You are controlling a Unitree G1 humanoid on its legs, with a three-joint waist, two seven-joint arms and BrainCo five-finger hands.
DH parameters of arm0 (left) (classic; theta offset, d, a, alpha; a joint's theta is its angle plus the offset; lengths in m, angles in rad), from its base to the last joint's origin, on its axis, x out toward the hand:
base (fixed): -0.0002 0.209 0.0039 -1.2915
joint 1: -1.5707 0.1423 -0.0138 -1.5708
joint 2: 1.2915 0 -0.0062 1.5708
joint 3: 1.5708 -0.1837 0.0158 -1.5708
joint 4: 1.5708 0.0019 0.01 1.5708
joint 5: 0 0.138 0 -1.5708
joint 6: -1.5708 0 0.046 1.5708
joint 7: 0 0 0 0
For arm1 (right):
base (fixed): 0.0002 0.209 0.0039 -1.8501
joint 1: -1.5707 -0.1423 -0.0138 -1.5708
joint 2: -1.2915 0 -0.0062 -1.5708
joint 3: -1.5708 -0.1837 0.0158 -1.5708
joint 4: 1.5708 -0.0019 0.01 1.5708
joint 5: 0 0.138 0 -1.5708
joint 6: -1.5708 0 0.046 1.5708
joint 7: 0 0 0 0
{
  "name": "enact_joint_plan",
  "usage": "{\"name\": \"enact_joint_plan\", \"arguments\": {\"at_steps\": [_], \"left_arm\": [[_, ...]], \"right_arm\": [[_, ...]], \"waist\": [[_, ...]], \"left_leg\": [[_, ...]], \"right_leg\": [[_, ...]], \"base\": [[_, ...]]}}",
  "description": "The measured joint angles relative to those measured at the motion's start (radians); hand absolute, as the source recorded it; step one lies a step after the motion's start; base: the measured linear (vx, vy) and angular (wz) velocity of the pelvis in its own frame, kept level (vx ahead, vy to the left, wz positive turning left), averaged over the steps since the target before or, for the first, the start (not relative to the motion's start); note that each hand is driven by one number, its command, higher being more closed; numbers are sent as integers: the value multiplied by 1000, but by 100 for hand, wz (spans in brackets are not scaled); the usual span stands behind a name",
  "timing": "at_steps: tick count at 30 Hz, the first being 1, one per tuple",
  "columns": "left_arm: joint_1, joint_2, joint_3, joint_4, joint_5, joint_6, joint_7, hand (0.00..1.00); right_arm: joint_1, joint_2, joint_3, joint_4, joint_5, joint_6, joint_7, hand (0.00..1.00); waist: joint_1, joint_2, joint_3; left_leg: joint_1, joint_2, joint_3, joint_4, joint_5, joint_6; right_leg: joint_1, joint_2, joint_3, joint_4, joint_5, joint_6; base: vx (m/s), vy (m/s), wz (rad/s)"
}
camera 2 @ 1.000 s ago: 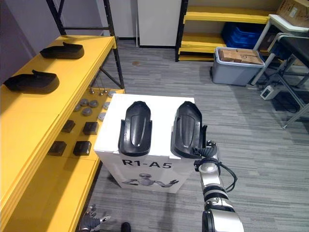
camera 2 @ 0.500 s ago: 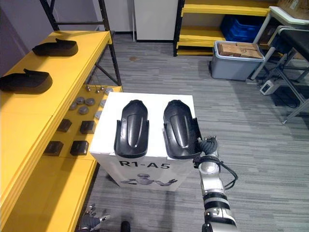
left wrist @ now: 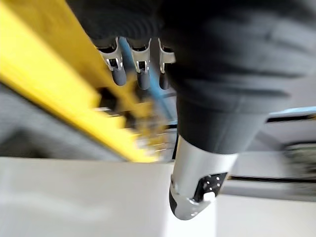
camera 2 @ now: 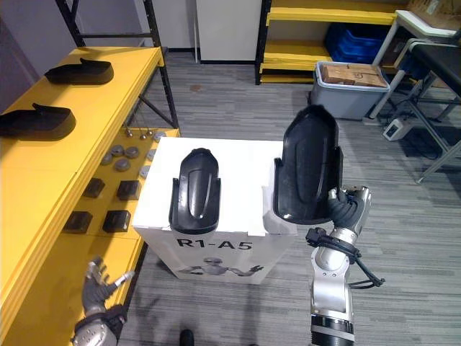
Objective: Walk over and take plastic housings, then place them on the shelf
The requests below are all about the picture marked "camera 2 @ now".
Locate brown cardboard box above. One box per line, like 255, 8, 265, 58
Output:
345, 64, 385, 88
321, 64, 350, 84

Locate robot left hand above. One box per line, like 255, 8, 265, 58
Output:
81, 255, 136, 314

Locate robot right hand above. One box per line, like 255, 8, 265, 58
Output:
326, 184, 374, 235

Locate blue plastic crate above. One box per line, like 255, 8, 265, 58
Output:
325, 23, 390, 66

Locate black table grey legs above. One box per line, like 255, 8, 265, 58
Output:
405, 37, 461, 185

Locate white power adapter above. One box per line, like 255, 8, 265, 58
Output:
382, 117, 408, 142

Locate white cabinet panel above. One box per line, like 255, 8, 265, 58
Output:
195, 0, 263, 63

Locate white table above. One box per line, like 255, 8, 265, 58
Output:
365, 9, 461, 120

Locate thin yellow shelf board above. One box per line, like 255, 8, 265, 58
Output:
53, 125, 181, 311

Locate grey plastic storage bin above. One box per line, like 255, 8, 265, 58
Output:
311, 61, 392, 122

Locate black plastic housing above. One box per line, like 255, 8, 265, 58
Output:
44, 57, 115, 86
272, 104, 344, 225
0, 102, 76, 141
168, 147, 222, 234

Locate yellow shelving unit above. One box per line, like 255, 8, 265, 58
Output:
254, 0, 400, 86

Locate brown cardboard sheet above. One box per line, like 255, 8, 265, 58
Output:
403, 0, 461, 32

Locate dark metal rack frame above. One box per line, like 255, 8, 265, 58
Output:
55, 0, 181, 314

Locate white cardboard box R1-A5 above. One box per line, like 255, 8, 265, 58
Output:
132, 136, 302, 285

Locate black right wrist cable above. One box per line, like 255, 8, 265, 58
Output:
322, 236, 386, 289

